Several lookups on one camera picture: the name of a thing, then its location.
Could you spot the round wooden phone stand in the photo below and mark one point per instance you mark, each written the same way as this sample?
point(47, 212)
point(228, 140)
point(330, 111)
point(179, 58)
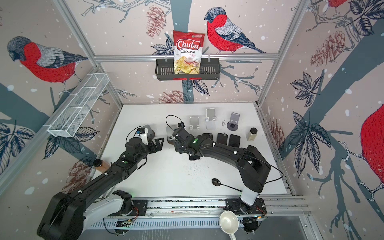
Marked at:
point(170, 137)

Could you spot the dark round stand front left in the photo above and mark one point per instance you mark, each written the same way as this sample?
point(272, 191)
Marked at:
point(151, 133)

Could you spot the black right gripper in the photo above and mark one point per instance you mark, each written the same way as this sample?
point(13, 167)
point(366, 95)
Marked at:
point(177, 147)

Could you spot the white funnel cup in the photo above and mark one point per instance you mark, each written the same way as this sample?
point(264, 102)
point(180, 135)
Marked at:
point(229, 223)

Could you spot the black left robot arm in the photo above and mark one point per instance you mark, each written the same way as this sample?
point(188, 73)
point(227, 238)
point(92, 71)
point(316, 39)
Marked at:
point(68, 215)

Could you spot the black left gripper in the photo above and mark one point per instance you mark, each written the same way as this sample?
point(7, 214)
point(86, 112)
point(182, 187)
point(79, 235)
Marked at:
point(159, 147)

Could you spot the white wire wall shelf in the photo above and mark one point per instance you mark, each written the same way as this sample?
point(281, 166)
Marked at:
point(81, 103)

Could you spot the purple round phone stand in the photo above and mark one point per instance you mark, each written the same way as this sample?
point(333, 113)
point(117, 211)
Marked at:
point(233, 123)

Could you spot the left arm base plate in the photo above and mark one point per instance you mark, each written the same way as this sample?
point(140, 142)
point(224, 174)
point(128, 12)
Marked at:
point(133, 208)

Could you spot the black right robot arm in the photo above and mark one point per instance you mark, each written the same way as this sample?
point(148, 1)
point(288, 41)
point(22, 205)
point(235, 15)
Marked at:
point(252, 166)

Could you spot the red Chuba cassava chips bag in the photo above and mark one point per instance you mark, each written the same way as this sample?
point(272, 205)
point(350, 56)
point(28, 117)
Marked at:
point(188, 48)

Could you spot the black phone with sticker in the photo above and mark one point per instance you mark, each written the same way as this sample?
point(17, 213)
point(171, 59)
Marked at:
point(208, 136)

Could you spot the white phone stand rear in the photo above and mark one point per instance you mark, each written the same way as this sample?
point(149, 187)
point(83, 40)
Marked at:
point(211, 118)

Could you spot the spice jar with black lid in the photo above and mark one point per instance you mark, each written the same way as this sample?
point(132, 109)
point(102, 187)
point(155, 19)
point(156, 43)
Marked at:
point(252, 134)

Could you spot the white phone stand centre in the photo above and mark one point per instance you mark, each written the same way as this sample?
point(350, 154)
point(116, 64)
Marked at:
point(194, 123)

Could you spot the black wire wall basket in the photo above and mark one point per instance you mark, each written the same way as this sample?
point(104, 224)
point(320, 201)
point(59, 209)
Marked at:
point(206, 69)

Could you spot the white phone stand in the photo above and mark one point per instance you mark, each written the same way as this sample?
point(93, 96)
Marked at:
point(211, 118)
point(194, 123)

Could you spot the brown jar with black lid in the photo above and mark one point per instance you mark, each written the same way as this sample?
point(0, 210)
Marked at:
point(100, 165)

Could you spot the black ladle spoon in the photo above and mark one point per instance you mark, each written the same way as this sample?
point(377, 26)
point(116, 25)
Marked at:
point(218, 183)

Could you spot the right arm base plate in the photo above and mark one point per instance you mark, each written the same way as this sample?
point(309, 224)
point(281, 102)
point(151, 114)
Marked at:
point(240, 208)

